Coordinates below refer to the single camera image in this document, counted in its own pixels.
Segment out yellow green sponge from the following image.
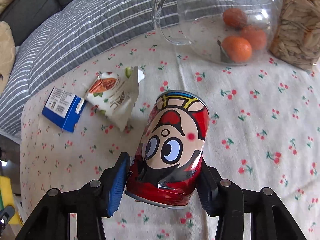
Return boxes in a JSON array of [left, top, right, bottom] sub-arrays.
[[1, 176, 22, 225]]

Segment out red cartoon face can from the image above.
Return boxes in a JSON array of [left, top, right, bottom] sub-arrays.
[[125, 90, 209, 209]]

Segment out cherry print tablecloth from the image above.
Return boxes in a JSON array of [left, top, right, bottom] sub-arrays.
[[20, 34, 319, 239]]

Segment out small blue white box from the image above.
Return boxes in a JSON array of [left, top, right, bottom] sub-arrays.
[[42, 87, 86, 133]]

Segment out torn white snack wrapper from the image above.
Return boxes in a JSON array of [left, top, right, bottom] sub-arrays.
[[85, 67, 145, 131]]

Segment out front orange tangerine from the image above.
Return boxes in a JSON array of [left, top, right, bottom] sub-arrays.
[[221, 36, 252, 63]]

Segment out orange tangerine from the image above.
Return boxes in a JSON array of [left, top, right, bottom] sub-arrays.
[[221, 36, 252, 63], [241, 25, 267, 50], [222, 8, 247, 29]]

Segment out right orange tangerine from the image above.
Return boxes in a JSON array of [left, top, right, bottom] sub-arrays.
[[241, 25, 267, 50]]

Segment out plastic jar of seeds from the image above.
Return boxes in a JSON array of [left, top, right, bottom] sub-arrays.
[[270, 0, 319, 70]]

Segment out clear glass jar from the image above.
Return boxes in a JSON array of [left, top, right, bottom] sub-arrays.
[[152, 0, 277, 66]]

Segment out back orange tangerine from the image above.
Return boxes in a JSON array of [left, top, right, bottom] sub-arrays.
[[222, 8, 247, 29]]

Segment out grey striped quilt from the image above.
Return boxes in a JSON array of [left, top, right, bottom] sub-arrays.
[[1, 0, 155, 140]]

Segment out dark grey sofa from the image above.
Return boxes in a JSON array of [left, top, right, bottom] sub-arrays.
[[1, 0, 73, 46]]

